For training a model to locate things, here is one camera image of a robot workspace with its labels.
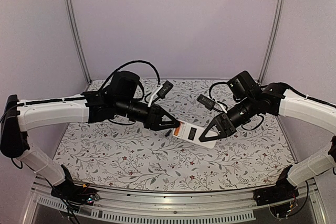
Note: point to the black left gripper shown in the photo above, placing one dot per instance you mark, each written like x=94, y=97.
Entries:
x=154, y=119

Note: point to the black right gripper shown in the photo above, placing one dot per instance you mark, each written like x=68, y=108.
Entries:
x=227, y=124

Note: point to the dark purple AAA battery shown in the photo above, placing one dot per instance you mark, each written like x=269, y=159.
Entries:
x=168, y=133

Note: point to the white remote control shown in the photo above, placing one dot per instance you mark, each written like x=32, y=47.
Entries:
x=191, y=133

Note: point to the orange AAA battery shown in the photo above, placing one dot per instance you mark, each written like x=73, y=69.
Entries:
x=177, y=131

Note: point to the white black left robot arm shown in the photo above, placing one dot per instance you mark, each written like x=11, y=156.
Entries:
x=114, y=97

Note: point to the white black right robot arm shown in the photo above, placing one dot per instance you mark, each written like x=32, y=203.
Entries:
x=278, y=99

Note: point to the floral patterned table mat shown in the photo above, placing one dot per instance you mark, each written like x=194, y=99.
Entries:
x=118, y=155

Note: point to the aluminium front rail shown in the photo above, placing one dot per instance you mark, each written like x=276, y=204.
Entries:
x=119, y=205

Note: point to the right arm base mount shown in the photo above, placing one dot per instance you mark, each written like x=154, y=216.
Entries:
x=274, y=194

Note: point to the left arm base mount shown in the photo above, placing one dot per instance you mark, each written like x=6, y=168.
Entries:
x=80, y=195

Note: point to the right aluminium frame post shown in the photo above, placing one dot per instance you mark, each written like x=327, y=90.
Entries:
x=271, y=40

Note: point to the aluminium frame post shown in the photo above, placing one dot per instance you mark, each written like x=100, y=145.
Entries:
x=271, y=40
x=77, y=41

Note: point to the left aluminium frame post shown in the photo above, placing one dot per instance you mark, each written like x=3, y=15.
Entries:
x=77, y=41

